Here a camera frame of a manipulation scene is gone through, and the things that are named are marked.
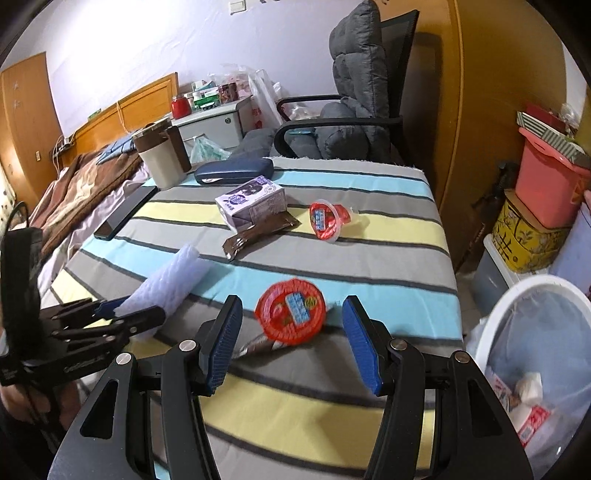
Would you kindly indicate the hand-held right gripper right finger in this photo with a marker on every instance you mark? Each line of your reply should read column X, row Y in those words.
column 362, row 346

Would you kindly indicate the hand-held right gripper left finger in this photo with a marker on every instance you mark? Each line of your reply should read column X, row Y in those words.
column 221, row 346

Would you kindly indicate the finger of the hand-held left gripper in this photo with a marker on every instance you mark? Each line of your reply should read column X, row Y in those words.
column 108, row 307
column 134, row 323

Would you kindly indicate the brown foil wrapper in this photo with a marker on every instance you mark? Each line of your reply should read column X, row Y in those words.
column 258, row 230
column 251, row 347

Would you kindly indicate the white foam fruit net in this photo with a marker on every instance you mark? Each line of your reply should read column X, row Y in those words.
column 171, row 281

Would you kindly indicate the red lidded jelly cup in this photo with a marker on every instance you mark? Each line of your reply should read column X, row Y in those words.
column 328, row 220
column 291, row 311

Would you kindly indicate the purple milk carton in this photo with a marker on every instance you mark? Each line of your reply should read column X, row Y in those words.
column 251, row 203

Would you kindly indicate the beige paper cup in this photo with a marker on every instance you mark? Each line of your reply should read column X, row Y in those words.
column 528, row 385

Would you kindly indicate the clear plastic bottle red label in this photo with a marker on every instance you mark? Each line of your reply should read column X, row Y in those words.
column 538, row 424

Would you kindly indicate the lilac bed sheet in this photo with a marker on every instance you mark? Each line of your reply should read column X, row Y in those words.
column 69, row 249

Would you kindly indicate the black smartphone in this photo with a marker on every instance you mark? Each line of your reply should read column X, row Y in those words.
column 127, row 212

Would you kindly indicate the brown patterned blanket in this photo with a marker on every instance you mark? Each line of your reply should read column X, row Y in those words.
column 83, row 189

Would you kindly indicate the white power strip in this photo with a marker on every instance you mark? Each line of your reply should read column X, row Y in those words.
column 63, row 144

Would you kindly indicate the grey translucent storage box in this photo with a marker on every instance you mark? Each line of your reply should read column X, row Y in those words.
column 494, row 281

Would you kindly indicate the beige mug with brown lid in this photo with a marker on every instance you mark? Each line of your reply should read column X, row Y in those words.
column 161, row 161

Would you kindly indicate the blue folded cloth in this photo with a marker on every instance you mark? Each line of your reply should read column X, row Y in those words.
column 115, row 147

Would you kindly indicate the navy glasses case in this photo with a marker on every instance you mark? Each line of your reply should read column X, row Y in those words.
column 231, row 170

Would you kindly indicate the green plastic packet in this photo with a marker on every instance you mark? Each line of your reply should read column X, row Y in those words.
column 207, row 150

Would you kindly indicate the yellow patterned box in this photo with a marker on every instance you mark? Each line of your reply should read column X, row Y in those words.
column 526, row 240

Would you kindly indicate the wooden bed headboard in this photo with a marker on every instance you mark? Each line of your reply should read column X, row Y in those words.
column 143, row 101

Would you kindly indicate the white nightstand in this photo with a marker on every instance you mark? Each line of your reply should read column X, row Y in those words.
column 212, row 124

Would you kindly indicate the red jar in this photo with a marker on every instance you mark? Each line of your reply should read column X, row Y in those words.
column 180, row 107

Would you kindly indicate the lilac cylindrical container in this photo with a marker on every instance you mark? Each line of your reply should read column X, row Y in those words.
column 572, row 258

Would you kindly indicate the green and white boxes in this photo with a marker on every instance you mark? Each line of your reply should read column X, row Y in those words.
column 205, row 97

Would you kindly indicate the pink snack packet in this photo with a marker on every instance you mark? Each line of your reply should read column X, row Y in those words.
column 228, row 93

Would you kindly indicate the pink plastic bucket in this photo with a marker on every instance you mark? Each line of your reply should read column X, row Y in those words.
column 549, row 184

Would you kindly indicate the white plastic bag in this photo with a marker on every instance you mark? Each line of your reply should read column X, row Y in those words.
column 263, row 101

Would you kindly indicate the grey quilted chair cushion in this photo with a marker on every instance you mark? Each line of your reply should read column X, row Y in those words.
column 358, row 69

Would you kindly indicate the black office chair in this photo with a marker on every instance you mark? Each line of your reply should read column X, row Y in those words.
column 397, row 69

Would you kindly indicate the wooden wardrobe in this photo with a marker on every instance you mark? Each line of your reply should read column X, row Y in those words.
column 485, row 92

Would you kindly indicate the striped gift box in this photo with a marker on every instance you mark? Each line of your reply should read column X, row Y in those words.
column 549, row 134

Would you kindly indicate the white wall switch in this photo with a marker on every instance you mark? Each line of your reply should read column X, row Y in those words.
column 238, row 5

